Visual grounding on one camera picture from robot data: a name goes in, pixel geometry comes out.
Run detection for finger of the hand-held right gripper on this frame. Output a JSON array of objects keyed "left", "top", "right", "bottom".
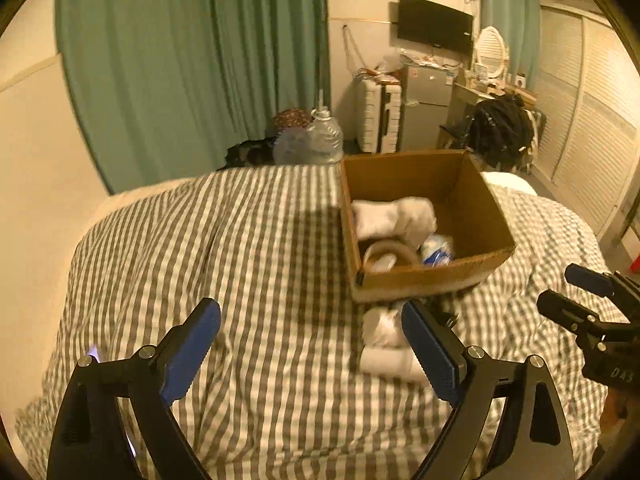
[
  {"left": 537, "top": 288, "right": 618, "bottom": 347},
  {"left": 578, "top": 263, "right": 640, "bottom": 311}
]

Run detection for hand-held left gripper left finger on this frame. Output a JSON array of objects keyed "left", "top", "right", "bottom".
[{"left": 47, "top": 298, "right": 221, "bottom": 480}]

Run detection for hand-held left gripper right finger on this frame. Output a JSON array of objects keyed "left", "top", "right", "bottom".
[{"left": 401, "top": 299, "right": 576, "bottom": 480}]

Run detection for white socks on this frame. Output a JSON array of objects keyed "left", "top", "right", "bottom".
[
  {"left": 351, "top": 196, "right": 437, "bottom": 250},
  {"left": 360, "top": 305, "right": 431, "bottom": 386}
]

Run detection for brown cardboard box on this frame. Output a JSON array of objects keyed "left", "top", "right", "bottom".
[{"left": 340, "top": 149, "right": 517, "bottom": 304}]

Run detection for grey checked blanket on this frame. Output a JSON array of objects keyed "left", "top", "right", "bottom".
[{"left": 15, "top": 162, "right": 631, "bottom": 480}]

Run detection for blue and white packet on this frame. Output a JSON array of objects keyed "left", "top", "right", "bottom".
[{"left": 421, "top": 234, "right": 456, "bottom": 266}]

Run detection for beige tape roll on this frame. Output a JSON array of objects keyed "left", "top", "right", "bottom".
[{"left": 361, "top": 240, "right": 420, "bottom": 275}]

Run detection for white bed sheet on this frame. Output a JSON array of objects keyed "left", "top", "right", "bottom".
[{"left": 480, "top": 171, "right": 537, "bottom": 197}]

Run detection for white rolled socks in box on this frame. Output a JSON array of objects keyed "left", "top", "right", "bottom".
[{"left": 351, "top": 196, "right": 437, "bottom": 250}]

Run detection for white louvered wardrobe doors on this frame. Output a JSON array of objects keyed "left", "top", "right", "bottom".
[{"left": 529, "top": 4, "right": 640, "bottom": 261}]

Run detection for pile of black clothes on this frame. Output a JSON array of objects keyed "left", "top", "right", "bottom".
[{"left": 469, "top": 94, "right": 537, "bottom": 171}]

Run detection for dark bundle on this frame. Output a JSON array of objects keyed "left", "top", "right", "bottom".
[{"left": 219, "top": 137, "right": 277, "bottom": 169}]

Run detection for dressing table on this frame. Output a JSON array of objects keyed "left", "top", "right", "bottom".
[{"left": 446, "top": 81, "right": 540, "bottom": 137}]

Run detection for grey small fridge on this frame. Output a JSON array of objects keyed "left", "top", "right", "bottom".
[{"left": 399, "top": 64, "right": 459, "bottom": 154}]

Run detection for large clear water bottle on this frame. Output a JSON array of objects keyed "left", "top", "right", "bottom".
[{"left": 305, "top": 90, "right": 345, "bottom": 165}]

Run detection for white suitcase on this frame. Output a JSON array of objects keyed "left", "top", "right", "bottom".
[{"left": 355, "top": 78, "right": 404, "bottom": 154}]

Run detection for white oval mirror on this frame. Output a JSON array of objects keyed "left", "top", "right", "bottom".
[{"left": 472, "top": 26, "right": 509, "bottom": 82}]

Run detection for brown patterned bag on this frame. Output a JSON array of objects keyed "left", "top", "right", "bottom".
[{"left": 273, "top": 108, "right": 312, "bottom": 131}]

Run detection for wide green curtain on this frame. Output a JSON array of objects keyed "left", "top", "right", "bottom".
[{"left": 55, "top": 0, "right": 329, "bottom": 195}]

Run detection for narrow green curtain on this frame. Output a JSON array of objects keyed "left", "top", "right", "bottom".
[{"left": 477, "top": 0, "right": 542, "bottom": 88}]

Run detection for black wall television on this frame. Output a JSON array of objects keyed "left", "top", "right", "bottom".
[{"left": 397, "top": 0, "right": 475, "bottom": 57}]

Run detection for white wall cable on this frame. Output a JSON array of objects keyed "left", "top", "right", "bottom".
[{"left": 342, "top": 24, "right": 368, "bottom": 78}]

